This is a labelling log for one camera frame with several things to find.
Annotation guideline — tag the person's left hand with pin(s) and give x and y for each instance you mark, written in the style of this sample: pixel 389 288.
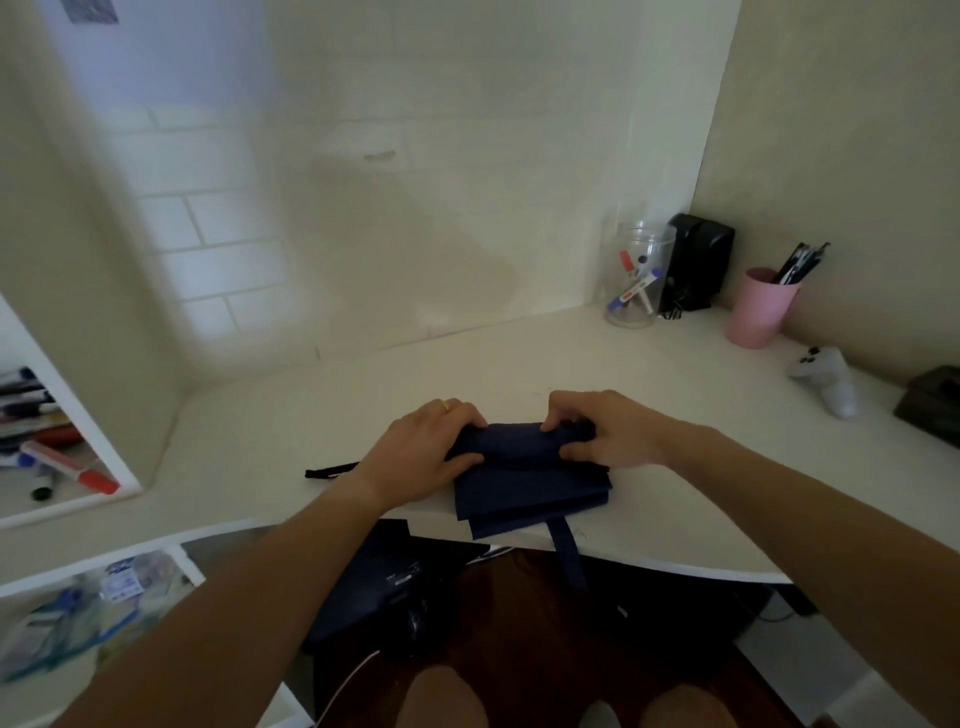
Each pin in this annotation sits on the person's left hand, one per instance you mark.
pixel 409 457

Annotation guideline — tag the person's right hand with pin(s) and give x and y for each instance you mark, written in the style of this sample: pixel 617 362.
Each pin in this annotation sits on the person's right hand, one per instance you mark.
pixel 622 435

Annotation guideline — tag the person's left thumb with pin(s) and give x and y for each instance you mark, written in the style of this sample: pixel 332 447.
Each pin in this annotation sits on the person's left thumb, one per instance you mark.
pixel 463 466

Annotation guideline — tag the person's right thumb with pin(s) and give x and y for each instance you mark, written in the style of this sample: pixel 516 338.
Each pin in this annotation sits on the person's right thumb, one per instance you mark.
pixel 579 451

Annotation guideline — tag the navy fabric bag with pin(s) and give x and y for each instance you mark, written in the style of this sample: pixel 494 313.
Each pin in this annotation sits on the navy fabric bag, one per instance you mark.
pixel 525 480

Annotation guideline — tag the person's left forearm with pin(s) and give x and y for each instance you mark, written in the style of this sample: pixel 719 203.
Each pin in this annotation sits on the person's left forearm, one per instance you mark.
pixel 247 607

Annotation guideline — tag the person's right forearm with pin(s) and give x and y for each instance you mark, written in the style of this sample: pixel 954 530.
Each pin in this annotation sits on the person's right forearm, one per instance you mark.
pixel 817 540

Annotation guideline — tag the black bag under desk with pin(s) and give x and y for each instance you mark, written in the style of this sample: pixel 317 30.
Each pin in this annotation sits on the black bag under desk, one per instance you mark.
pixel 382 585

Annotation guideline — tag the white marker with blue cap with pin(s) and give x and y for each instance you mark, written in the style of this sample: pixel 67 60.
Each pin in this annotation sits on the white marker with blue cap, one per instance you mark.
pixel 634 291

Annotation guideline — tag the white marker with red cap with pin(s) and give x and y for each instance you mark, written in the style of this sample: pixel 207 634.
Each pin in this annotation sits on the white marker with red cap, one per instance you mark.
pixel 628 264

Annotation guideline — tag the clear plastic jar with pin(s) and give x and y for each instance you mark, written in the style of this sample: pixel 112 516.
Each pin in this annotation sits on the clear plastic jar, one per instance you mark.
pixel 637 247

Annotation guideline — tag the pink cup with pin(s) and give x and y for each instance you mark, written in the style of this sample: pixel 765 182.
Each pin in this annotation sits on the pink cup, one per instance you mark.
pixel 757 311

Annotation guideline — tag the black speaker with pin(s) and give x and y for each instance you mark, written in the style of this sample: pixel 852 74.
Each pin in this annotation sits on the black speaker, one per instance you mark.
pixel 701 259

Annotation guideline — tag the person's left leg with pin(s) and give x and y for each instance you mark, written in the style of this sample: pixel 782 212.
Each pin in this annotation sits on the person's left leg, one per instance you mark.
pixel 442 701

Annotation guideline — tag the person's leg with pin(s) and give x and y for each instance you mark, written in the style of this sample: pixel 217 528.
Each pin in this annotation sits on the person's leg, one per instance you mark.
pixel 442 701
pixel 690 709

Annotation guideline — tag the white game controller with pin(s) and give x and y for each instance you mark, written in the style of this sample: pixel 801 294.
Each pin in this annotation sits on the white game controller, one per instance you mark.
pixel 825 375

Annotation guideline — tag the person's right leg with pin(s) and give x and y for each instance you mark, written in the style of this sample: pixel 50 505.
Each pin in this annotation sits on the person's right leg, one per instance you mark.
pixel 690 709

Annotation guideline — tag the bunch of dark pens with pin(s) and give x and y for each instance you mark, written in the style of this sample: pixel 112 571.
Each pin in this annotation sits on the bunch of dark pens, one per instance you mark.
pixel 801 262

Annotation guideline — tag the dark grey box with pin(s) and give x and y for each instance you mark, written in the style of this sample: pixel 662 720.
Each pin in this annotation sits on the dark grey box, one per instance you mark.
pixel 934 405

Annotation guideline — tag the white shelf unit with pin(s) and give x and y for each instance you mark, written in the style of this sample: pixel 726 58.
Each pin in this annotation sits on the white shelf unit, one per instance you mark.
pixel 90 420

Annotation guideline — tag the large red-capped white marker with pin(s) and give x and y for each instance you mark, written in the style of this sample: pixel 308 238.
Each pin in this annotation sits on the large red-capped white marker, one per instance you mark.
pixel 71 466

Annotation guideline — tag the clear plastic bags with papers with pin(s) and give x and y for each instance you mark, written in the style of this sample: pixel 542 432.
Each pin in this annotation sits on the clear plastic bags with papers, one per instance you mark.
pixel 82 611

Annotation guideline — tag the pile of markers and pens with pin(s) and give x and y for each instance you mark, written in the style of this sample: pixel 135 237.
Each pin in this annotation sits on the pile of markers and pens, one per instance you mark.
pixel 26 409

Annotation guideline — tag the grey paper on wall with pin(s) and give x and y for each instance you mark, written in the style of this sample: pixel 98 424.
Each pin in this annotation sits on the grey paper on wall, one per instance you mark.
pixel 90 10

